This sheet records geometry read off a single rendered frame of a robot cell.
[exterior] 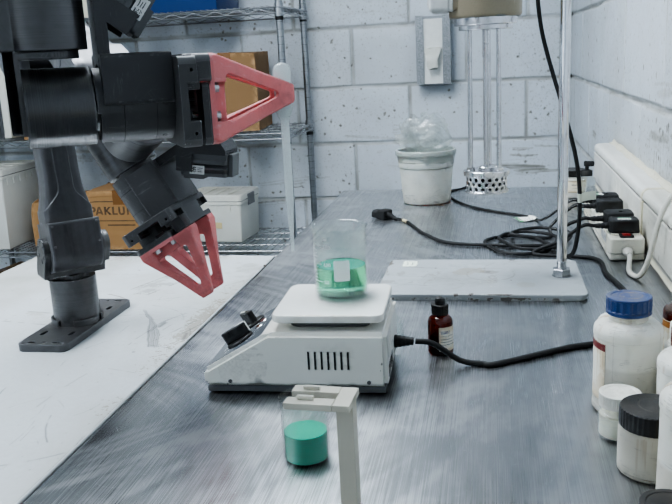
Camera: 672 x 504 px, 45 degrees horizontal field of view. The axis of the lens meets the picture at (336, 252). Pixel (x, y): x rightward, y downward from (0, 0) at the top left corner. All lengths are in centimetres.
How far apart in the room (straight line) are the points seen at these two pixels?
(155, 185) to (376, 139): 248
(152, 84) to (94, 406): 42
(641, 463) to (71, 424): 54
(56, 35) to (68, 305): 60
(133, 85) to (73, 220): 53
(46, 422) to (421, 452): 39
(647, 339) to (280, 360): 36
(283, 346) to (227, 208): 229
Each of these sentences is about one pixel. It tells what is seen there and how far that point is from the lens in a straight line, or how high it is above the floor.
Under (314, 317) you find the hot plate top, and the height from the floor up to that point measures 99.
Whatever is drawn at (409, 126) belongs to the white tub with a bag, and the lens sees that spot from 188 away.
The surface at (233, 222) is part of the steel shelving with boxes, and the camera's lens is 314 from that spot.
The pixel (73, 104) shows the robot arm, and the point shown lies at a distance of 61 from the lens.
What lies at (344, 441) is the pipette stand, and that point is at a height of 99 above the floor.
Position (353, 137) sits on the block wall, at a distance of 330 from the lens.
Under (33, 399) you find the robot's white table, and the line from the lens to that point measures 96.
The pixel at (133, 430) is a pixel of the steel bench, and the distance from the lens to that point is 85.
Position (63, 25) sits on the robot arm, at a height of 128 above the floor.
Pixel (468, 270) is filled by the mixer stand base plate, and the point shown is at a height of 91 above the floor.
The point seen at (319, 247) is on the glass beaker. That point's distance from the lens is 88.
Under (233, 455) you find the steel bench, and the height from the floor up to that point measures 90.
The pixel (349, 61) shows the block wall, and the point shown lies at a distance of 329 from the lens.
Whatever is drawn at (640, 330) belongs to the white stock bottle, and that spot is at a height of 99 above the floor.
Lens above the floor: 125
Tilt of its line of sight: 14 degrees down
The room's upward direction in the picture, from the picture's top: 3 degrees counter-clockwise
